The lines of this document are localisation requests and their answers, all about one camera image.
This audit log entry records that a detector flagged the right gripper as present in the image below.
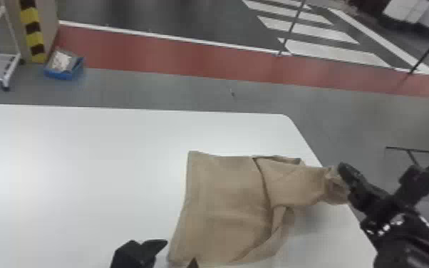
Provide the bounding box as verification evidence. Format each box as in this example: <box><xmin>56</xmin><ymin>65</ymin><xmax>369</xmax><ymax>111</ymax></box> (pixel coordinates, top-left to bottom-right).
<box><xmin>337</xmin><ymin>162</ymin><xmax>422</xmax><ymax>230</ymax></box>

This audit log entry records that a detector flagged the beige towel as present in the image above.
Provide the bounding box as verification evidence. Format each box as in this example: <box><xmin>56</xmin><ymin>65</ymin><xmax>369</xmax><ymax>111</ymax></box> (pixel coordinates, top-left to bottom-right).
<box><xmin>167</xmin><ymin>150</ymin><xmax>351</xmax><ymax>268</ymax></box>

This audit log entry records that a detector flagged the blue tray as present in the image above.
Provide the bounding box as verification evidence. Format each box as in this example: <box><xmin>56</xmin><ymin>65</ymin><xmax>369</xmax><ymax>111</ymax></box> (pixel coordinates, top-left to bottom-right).
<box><xmin>43</xmin><ymin>48</ymin><xmax>86</xmax><ymax>81</ymax></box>

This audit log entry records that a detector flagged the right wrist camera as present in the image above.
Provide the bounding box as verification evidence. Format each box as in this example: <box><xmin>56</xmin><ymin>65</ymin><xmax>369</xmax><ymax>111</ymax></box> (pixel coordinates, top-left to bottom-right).
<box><xmin>393</xmin><ymin>164</ymin><xmax>429</xmax><ymax>209</ymax></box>

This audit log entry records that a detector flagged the yellow black striped post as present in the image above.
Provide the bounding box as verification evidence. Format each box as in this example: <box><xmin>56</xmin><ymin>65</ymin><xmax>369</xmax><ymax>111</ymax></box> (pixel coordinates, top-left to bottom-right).
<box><xmin>4</xmin><ymin>0</ymin><xmax>61</xmax><ymax>64</ymax></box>

